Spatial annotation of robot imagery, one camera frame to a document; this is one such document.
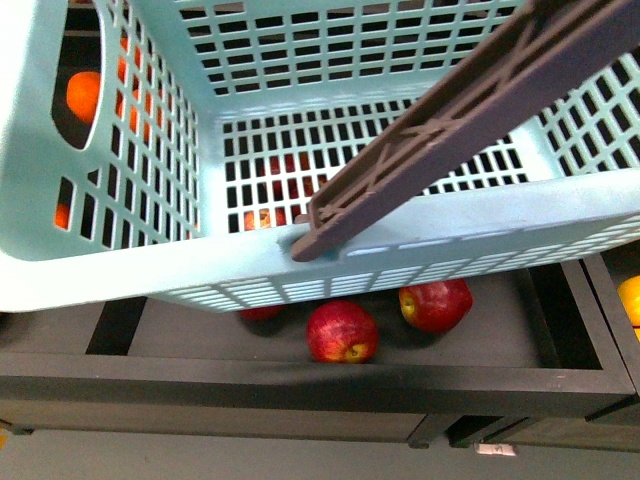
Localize light blue plastic basket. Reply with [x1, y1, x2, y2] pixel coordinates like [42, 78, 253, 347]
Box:
[1, 1, 639, 312]

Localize red apple under basket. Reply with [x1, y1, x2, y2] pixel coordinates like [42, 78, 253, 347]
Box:
[239, 305, 284, 322]

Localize orange fruit behind basket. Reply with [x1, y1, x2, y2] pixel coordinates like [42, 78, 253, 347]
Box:
[66, 71, 101, 125]

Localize yellow mango in bin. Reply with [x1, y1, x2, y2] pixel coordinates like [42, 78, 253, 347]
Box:
[617, 276, 640, 338]

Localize red apple front centre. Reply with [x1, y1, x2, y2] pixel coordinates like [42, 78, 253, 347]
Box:
[306, 300, 380, 364]

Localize red apple front right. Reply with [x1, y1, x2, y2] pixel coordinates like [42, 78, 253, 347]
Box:
[398, 279, 474, 334]

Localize black fruit display bin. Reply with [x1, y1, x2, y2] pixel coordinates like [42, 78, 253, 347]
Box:
[1, 257, 639, 450]

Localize white label tag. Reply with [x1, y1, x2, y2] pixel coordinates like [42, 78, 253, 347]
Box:
[474, 443, 518, 457]

